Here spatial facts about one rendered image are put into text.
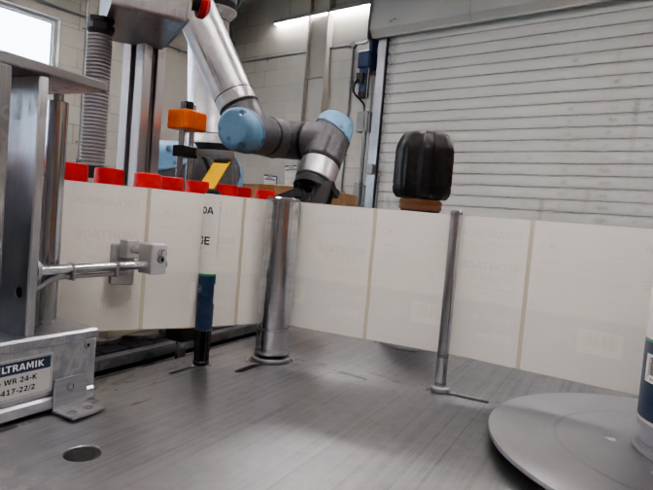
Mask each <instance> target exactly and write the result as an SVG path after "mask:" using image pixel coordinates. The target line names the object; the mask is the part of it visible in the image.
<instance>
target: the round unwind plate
mask: <svg viewBox="0 0 653 490"><path fill-rule="evenodd" d="M637 403H638V399H634V398H626V397H618V396H609V395H599V394H585V393H546V394H535V395H528V396H523V397H519V398H515V399H512V400H509V401H506V402H503V403H501V404H500V405H498V406H497V407H496V408H495V409H494V410H493V411H492V412H491V414H490V416H489V422H488V430H489V434H490V437H491V439H492V441H493V443H494V444H495V446H496V447H497V449H498V450H499V452H500V453H501V454H502V455H503V456H504V457H505V458H506V459H507V460H508V461H509V462H510V463H511V464H512V465H513V466H514V467H516V468H517V469H518V470H519V471H520V472H522V473H523V474H525V475H526V476H527V477H529V478H530V479H531V480H533V481H534V482H536V483H537V484H539V485H540V486H542V487H543V488H545V489H546V490H653V461H652V460H650V459H648V458H647V457H645V456H644V455H643V454H641V453H640V452H639V451H638V450H637V449H636V447H635V446H634V445H633V442H632V440H633V434H634V433H635V432H637V431H638V430H640V425H639V424H638V423H637V421H636V412H637Z"/></svg>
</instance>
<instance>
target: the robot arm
mask: <svg viewBox="0 0 653 490"><path fill-rule="evenodd" d="M242 1H244V0H211V8H210V12H209V15H208V16H207V17H206V18H204V19H200V18H197V17H195V14H194V11H191V18H190V21H189V22H188V23H187V25H186V26H185V27H184V28H183V29H182V30H183V32H184V34H185V37H186V39H187V41H188V101H191V102H193V103H194V105H196V111H197V112H200V113H203V114H206V115H207V122H206V132H204V133H199V132H194V144H193V147H194V148H197V149H198V150H216V151H232V152H234V151H235V152H238V153H241V154H254V155H260V156H262V157H267V158H287V159H298V160H300V164H299V166H298V168H297V170H296V173H295V179H294V181H293V187H294V189H292V190H289V191H287V192H282V193H279V194H277V195H275V196H280V197H290V198H298V199H299V200H300V202H310V203H322V204H331V203H332V200H333V199H334V198H338V196H339V195H340V191H339V189H337V188H336V187H335V181H336V178H337V175H338V173H339V170H340V167H341V165H342V162H343V159H344V157H345V155H346V152H347V149H348V148H349V146H350V140H351V137H352V134H353V130H354V127H353V124H352V122H351V120H350V119H349V118H348V117H347V116H346V115H344V114H342V113H340V112H338V111H334V110H327V111H325V112H322V113H321V114H320V115H319V117H318V118H317V120H316V122H292V121H284V120H281V119H277V118H274V117H271V116H267V115H265V114H264V112H263V110H262V107H261V105H260V103H259V101H258V98H257V96H256V93H255V91H254V89H253V87H252V85H251V82H250V80H249V78H248V76H247V73H246V71H245V69H244V67H243V65H242V62H241V60H240V58H239V56H238V53H237V51H236V49H235V48H234V46H233V43H232V41H231V39H230V37H229V24H230V22H231V21H232V20H234V19H235V18H236V17H237V9H238V8H239V7H240V6H241V2H242ZM173 145H178V141H169V140H167V141H164V140H160V142H159V156H158V171H157V174H159V175H161V176H167V177H175V175H176V160H177V157H174V156H172V154H173ZM215 158H216V159H230V160H231V164H230V165H229V166H228V167H227V169H226V171H225V172H224V174H223V176H222V178H221V179H220V181H219V182H218V184H226V185H235V186H238V187H242V186H243V181H244V171H243V167H242V165H241V163H239V161H238V159H237V158H236V157H235V156H234V153H233V157H197V159H194V158H193V159H192V171H191V179H192V180H195V181H202V180H203V178H204V177H205V175H206V174H207V172H208V171H209V169H210V168H211V166H212V164H213V163H214V159H215Z"/></svg>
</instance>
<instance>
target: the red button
mask: <svg viewBox="0 0 653 490"><path fill-rule="evenodd" d="M210 8H211V0H193V1H192V7H191V10H192V11H194V14H195V17H196V18H200V19H204V18H206V17H207V16H208V15H209V12H210Z"/></svg>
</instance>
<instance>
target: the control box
mask: <svg viewBox="0 0 653 490"><path fill-rule="evenodd" d="M192 1H193V0H100V10H99V15H100V16H105V17H108V18H111V19H113V20H114V21H115V24H114V25H113V27H115V34H114V36H113V37H112V38H113V41H115V42H119V43H124V44H128V45H133V46H137V44H148V45H150V46H152V47H153V48H155V50H157V49H159V50H162V49H163V48H167V47H168V46H169V44H170V43H171V42H172V41H173V40H174V39H175V37H176V36H177V35H178V34H179V33H180V32H181V30H182V29H183V28H184V27H185V26H186V25H187V23H188V22H189V21H190V18H191V7H192Z"/></svg>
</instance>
